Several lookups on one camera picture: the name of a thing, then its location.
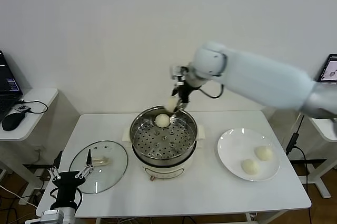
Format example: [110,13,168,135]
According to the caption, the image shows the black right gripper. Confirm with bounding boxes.
[171,75,200,112]

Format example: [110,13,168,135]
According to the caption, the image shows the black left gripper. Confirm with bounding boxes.
[48,149,94,209]

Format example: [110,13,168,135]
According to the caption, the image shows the white steamed baozi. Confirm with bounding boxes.
[241,158,261,176]
[167,97,180,113]
[254,146,273,161]
[154,114,171,128]

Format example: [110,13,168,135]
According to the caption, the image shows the glass pot lid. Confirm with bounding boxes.
[68,140,129,195]

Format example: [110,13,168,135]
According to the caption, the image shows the perforated steel steamer basket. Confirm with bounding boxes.
[130,106,199,164]

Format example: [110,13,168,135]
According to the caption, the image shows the steel steamer pot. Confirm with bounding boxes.
[122,124,206,182]

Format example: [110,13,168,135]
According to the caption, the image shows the white power strip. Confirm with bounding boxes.
[18,195,43,207]

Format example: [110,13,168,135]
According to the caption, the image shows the white round plate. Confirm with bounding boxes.
[217,128,281,182]

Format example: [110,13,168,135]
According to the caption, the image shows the black computer mouse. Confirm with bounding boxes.
[2,112,28,131]

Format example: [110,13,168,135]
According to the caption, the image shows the white side table with mouse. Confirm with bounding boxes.
[0,88,60,190]

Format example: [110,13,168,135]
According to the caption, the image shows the black laptop beside mouse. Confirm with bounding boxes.
[0,50,24,124]

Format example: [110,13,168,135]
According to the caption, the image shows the white side table with label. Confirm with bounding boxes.
[289,116,337,200]

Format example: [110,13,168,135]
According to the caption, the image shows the grey laptop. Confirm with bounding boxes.
[317,54,337,84]

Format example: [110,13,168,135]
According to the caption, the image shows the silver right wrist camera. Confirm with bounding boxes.
[170,65,188,79]

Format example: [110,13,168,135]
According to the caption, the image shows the black cable with adapter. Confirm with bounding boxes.
[285,113,309,190]

